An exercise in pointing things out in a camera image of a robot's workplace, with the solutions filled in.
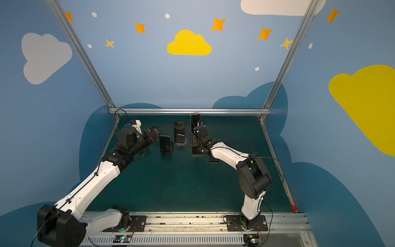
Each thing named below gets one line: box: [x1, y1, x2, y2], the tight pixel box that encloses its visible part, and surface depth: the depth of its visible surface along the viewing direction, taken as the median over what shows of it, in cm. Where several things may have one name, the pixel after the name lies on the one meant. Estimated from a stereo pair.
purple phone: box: [208, 155, 221, 164], surface depth 99 cm
